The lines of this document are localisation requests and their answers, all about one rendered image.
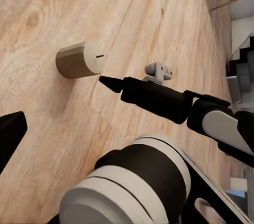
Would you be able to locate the coffee table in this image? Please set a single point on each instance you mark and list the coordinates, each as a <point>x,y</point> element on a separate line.
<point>246,204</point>

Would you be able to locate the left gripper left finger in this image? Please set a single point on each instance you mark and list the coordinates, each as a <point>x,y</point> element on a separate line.
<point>12,129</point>

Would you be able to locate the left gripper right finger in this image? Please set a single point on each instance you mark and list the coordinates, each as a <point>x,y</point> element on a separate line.
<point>246,128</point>

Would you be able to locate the pillar candle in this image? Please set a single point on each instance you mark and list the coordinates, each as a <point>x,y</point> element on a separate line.
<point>80,60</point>

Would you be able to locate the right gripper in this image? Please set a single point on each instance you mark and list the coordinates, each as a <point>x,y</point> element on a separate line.
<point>147,95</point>

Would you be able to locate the stairs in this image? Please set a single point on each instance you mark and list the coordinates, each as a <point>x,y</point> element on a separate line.
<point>240,70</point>

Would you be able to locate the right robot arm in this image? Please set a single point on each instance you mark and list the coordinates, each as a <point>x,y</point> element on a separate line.
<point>209,116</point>

